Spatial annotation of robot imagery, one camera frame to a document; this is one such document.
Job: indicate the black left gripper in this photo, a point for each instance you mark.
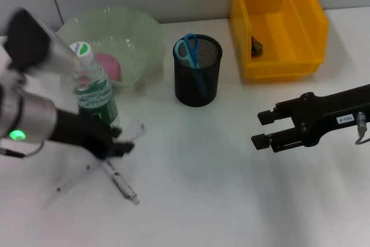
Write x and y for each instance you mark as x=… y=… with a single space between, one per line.
x=81 y=134

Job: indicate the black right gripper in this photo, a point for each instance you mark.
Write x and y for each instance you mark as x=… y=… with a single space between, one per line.
x=326 y=114

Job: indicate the grey white pen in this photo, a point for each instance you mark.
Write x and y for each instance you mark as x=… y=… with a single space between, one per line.
x=121 y=183

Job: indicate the clear water bottle green label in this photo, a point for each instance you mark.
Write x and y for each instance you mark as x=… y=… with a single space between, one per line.
x=95 y=93

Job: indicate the clear plastic ruler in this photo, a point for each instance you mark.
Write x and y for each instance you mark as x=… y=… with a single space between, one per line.
x=72 y=182

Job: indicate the pink peach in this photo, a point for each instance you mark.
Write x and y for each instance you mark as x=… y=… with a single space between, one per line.
x=111 y=66

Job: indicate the blue plastic scissors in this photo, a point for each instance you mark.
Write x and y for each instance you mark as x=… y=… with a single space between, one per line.
x=192 y=56

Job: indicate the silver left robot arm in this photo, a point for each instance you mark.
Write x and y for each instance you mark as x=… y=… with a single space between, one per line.
x=31 y=114

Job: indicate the translucent green fruit bowl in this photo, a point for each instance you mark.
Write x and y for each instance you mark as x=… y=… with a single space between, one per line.
x=130 y=36

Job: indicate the black mesh cup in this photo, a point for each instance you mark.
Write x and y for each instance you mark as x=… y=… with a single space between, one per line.
x=188 y=90

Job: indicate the yellow plastic bin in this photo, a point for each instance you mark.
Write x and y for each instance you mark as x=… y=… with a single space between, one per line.
x=289 y=27

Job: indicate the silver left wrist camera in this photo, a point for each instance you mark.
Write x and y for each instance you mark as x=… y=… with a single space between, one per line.
x=29 y=41

